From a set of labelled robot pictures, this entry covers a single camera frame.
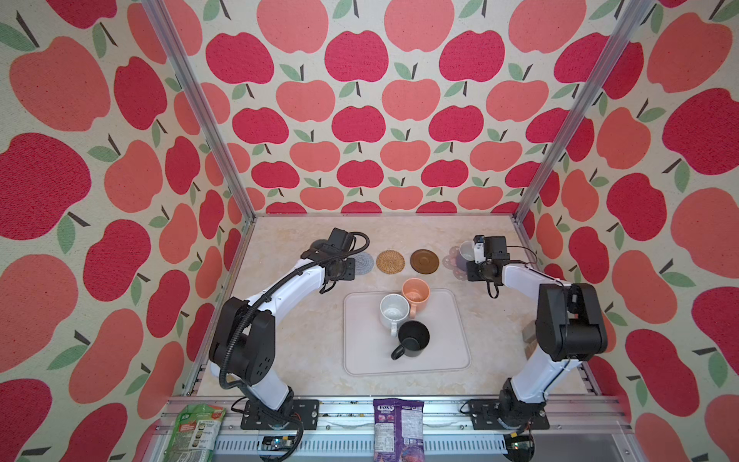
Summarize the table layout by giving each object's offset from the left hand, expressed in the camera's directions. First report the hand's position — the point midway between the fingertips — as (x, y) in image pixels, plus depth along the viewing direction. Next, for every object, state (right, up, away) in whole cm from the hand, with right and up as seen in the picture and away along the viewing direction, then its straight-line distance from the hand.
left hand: (349, 273), depth 90 cm
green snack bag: (-37, -38, -19) cm, 57 cm away
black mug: (+20, -19, -4) cm, 28 cm away
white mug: (+15, -13, +3) cm, 20 cm away
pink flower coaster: (+37, +2, +17) cm, 41 cm away
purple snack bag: (+14, -37, -20) cm, 44 cm away
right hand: (+44, -1, +9) cm, 45 cm away
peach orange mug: (+23, -7, +6) cm, 25 cm away
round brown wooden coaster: (+27, +3, +17) cm, 33 cm away
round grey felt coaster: (+4, +2, +15) cm, 16 cm away
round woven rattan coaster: (+14, +2, +17) cm, 22 cm away
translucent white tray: (+6, -22, -2) cm, 23 cm away
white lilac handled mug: (+41, +5, +11) cm, 42 cm away
